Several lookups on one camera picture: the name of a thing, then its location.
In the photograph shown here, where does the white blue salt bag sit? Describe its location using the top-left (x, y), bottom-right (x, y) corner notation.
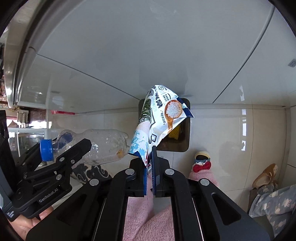
top-left (129, 85), bottom-right (193, 165)

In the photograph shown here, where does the clear plastic bottle blue cap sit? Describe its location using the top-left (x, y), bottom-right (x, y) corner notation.
top-left (40, 129), bottom-right (130, 166)

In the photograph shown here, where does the red black slipper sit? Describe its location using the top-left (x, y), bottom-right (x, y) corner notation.
top-left (192, 151), bottom-right (212, 173)

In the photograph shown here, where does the black trash bin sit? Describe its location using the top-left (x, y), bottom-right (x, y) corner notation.
top-left (140, 98), bottom-right (191, 152)

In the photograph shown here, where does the person's left hand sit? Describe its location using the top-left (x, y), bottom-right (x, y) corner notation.
top-left (9, 206), bottom-right (54, 240)

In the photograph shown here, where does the pink fuzzy leg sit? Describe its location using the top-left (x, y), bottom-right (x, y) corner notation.
top-left (122, 170), bottom-right (220, 241)

